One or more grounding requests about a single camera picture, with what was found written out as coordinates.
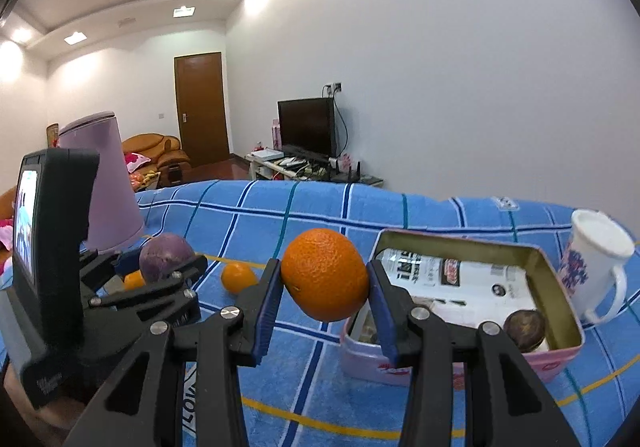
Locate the white printed packet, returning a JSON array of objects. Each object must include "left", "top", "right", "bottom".
[{"left": 375, "top": 248, "right": 538, "bottom": 328}]

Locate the orange leather sofa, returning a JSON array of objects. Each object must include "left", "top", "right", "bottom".
[
  {"left": 122, "top": 133, "right": 192, "bottom": 178},
  {"left": 0, "top": 187, "right": 17, "bottom": 228}
]

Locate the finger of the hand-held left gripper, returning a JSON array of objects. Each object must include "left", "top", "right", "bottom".
[
  {"left": 80, "top": 249, "right": 146, "bottom": 289},
  {"left": 87, "top": 254, "right": 208, "bottom": 314}
]

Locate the black television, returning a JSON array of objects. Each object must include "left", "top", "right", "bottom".
[{"left": 277, "top": 97, "right": 337, "bottom": 158}]

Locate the large orange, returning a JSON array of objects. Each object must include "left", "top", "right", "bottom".
[{"left": 280, "top": 228, "right": 371, "bottom": 323}]

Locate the brown wooden door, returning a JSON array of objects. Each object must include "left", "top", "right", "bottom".
[{"left": 174, "top": 52, "right": 231, "bottom": 168}]

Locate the blue checked blanket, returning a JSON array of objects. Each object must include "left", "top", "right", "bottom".
[{"left": 0, "top": 179, "right": 640, "bottom": 447}]

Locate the lavender plastic container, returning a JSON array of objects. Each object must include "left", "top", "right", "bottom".
[{"left": 58, "top": 111, "right": 146, "bottom": 255}]

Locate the white printed mug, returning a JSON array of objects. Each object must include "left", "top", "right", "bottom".
[{"left": 556, "top": 209, "right": 636, "bottom": 325}]

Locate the wooden coffee table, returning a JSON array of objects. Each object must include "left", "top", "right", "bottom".
[{"left": 130, "top": 167, "right": 161, "bottom": 190}]

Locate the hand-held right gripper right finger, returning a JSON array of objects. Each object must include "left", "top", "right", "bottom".
[{"left": 367, "top": 261, "right": 583, "bottom": 447}]

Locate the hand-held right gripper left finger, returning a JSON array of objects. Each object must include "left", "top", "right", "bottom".
[{"left": 62, "top": 258, "right": 285, "bottom": 447}]

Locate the black power cable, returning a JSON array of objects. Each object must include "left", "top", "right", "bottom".
[{"left": 332, "top": 94, "right": 351, "bottom": 162}]

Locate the purple passion fruit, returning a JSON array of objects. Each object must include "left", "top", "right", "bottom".
[
  {"left": 139, "top": 233, "right": 196, "bottom": 283},
  {"left": 502, "top": 309, "right": 547, "bottom": 353}
]

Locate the white television stand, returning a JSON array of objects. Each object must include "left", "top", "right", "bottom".
[{"left": 245, "top": 149, "right": 386, "bottom": 188}]

